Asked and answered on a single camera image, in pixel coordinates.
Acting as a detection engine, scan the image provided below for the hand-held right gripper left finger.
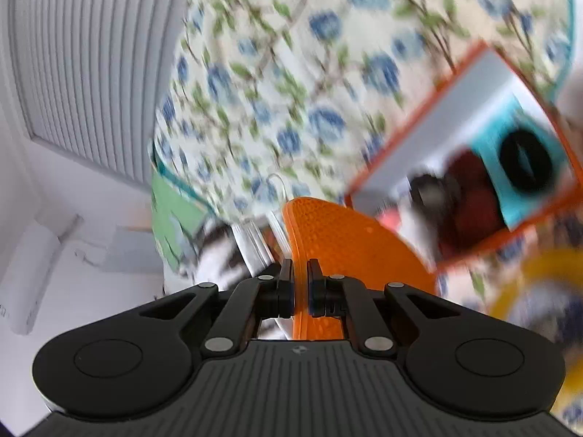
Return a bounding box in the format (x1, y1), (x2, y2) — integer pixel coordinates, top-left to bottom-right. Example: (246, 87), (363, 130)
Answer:
(139, 259), (295, 358)

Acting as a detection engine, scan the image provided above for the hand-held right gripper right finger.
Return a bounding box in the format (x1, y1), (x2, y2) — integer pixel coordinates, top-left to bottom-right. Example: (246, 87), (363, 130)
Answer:
(307, 259), (462, 358)

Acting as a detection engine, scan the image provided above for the orange textured silicone mat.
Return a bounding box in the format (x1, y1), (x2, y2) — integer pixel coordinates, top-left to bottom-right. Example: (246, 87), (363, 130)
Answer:
(281, 197), (442, 341)

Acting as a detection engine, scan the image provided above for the dark red fuzzy toy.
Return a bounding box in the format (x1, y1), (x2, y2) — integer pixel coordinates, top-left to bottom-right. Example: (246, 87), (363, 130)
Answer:
(439, 150), (507, 256)

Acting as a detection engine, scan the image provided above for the orange cardboard box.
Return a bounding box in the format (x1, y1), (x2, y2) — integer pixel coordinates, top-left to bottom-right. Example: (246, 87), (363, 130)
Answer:
(344, 41), (575, 276)

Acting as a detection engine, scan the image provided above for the teal box with black ring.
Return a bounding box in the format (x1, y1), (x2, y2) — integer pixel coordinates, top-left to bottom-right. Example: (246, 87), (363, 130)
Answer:
(469, 95), (572, 231)

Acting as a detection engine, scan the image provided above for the white paper packet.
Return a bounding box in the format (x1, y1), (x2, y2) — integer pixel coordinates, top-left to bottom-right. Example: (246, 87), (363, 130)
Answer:
(231, 209), (293, 276)

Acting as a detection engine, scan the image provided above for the brown white striped fluffy blanket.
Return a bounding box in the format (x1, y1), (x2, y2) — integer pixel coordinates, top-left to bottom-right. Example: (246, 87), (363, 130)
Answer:
(180, 218), (258, 285)

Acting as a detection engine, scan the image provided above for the pink white tissue packet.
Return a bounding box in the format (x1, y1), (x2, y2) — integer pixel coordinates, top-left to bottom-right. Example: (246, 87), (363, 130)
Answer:
(377, 208), (411, 234)

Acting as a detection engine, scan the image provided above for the dark blurred object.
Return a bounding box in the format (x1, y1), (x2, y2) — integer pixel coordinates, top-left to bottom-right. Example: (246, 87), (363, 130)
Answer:
(411, 173), (453, 220)

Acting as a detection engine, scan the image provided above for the floral pillow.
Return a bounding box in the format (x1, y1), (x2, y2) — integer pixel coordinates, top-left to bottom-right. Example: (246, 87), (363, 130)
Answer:
(150, 0), (575, 278)

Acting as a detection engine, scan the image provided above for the floral blanket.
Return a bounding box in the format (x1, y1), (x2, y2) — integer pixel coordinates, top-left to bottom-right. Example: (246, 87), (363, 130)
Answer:
(433, 218), (583, 425)

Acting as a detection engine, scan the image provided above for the white air conditioner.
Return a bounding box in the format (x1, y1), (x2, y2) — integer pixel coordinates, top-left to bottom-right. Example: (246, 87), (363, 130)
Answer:
(0, 216), (85, 335)

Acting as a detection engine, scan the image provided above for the white ribbed panel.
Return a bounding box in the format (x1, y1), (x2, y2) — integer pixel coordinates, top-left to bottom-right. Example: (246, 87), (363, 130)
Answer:
(9, 0), (201, 187)

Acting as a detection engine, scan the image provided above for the yellow ring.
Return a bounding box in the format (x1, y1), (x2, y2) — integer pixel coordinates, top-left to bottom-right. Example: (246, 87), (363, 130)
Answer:
(489, 247), (583, 331)

